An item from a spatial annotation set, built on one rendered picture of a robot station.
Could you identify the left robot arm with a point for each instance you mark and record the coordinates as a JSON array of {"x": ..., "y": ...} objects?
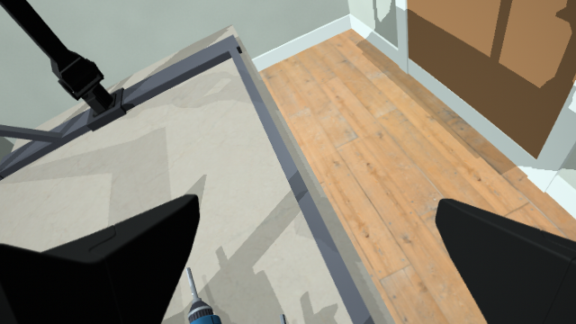
[{"x": 74, "y": 71}]

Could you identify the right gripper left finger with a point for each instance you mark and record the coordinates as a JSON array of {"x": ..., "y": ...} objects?
[{"x": 124, "y": 274}]

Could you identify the blue cylindrical tool barrel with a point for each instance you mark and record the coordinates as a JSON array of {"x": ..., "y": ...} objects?
[{"x": 200, "y": 312}]

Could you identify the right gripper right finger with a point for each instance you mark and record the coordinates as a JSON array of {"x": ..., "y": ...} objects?
[{"x": 517, "y": 274}]

